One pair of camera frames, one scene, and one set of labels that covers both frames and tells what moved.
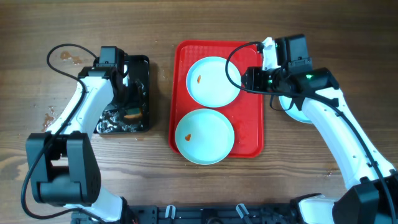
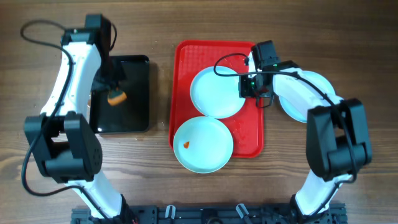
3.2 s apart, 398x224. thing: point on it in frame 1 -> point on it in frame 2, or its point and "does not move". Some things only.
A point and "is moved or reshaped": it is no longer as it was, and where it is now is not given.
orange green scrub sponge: [134, 113] is moved or reshaped
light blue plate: [208, 85] is moved or reshaped
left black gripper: [136, 97] -> [100, 83]
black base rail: [145, 214] does not move
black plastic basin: [134, 116] does not move
